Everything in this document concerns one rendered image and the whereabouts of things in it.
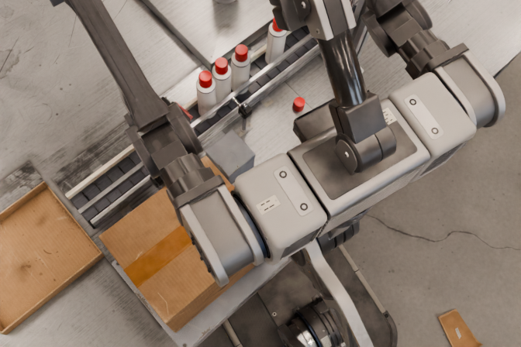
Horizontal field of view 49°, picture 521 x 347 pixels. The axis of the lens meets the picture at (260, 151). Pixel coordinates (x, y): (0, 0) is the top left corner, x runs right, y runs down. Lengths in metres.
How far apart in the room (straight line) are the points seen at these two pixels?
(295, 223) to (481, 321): 1.79
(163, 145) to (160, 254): 0.36
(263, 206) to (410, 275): 1.69
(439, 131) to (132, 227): 0.69
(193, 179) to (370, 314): 1.38
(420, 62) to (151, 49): 0.96
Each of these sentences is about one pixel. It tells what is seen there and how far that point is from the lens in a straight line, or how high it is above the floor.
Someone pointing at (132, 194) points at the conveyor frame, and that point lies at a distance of 1.58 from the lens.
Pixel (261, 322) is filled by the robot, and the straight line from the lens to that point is 2.13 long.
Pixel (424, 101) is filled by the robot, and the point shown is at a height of 1.53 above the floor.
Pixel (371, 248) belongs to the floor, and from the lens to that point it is 2.49.
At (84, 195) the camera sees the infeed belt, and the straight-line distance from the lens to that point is 1.60.
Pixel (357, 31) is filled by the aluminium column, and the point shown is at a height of 1.07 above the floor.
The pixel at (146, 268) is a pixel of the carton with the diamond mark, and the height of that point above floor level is 1.12.
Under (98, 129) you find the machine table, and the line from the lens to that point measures 1.71.
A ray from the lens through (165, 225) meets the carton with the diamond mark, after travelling 1.29.
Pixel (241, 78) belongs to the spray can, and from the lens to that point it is 1.58.
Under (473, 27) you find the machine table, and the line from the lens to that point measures 2.02.
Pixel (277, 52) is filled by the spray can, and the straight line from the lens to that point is 1.65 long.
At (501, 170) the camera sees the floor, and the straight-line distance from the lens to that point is 2.80.
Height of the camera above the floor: 2.36
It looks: 68 degrees down
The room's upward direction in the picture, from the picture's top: 9 degrees clockwise
